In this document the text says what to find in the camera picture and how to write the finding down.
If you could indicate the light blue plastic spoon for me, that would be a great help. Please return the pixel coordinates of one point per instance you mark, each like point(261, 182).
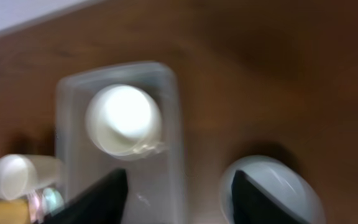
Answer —
point(52, 201)

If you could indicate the grey-blue plastic bowl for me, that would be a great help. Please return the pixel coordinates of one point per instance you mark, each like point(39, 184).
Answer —
point(278, 184)

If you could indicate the white plastic fork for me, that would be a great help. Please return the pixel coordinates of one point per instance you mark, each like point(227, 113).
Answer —
point(35, 207)

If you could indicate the white plastic cup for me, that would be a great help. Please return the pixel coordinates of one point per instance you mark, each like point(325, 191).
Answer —
point(23, 174)

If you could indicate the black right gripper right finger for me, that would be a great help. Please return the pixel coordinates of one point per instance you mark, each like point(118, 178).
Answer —
point(251, 206)

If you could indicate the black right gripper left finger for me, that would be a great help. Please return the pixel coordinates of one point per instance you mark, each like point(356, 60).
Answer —
point(103, 203)

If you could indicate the yellow plastic cup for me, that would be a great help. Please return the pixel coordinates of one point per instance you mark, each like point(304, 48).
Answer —
point(14, 212)

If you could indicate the white plastic bowl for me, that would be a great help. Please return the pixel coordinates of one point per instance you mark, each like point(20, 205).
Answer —
point(124, 122)

